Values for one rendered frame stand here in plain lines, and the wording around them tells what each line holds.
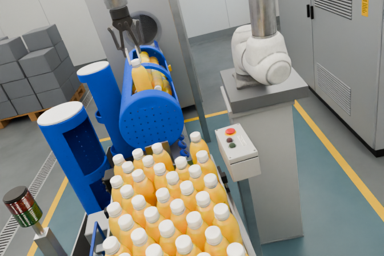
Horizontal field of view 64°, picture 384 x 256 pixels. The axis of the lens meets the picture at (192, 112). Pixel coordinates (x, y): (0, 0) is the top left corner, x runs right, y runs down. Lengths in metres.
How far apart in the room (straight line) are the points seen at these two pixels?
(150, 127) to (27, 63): 3.66
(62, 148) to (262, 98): 1.21
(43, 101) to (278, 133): 3.98
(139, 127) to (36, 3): 5.65
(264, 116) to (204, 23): 4.95
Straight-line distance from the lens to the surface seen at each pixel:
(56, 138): 1.97
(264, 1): 1.23
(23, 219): 0.99
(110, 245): 0.87
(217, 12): 6.37
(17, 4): 6.97
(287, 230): 2.11
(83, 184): 2.14
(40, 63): 4.79
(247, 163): 1.04
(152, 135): 1.37
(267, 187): 1.82
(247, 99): 1.43
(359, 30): 2.47
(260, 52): 1.26
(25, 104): 5.17
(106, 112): 2.75
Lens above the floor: 1.72
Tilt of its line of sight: 28 degrees down
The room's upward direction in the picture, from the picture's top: 15 degrees counter-clockwise
